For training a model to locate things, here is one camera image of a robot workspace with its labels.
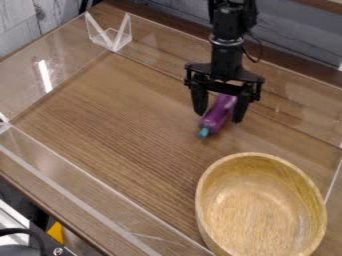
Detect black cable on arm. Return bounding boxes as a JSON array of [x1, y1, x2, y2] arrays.
[[241, 29, 265, 64]]

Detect yellow sticker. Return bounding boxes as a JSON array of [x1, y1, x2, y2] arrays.
[[47, 222, 66, 244]]

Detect clear acrylic tray walls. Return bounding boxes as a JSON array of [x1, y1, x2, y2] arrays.
[[0, 9, 342, 256]]

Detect brown wooden bowl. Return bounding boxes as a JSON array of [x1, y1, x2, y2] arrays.
[[195, 152, 328, 256]]

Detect black cable lower left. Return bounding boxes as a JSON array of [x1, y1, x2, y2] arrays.
[[0, 227, 47, 256]]

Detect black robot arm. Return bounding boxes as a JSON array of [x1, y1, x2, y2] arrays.
[[185, 0, 266, 123]]

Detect black device with screw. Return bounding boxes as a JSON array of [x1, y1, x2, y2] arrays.
[[26, 223, 91, 256]]

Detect purple toy eggplant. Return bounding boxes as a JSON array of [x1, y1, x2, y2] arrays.
[[198, 94, 238, 139]]

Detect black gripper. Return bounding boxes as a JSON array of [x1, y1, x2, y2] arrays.
[[185, 37, 265, 123]]

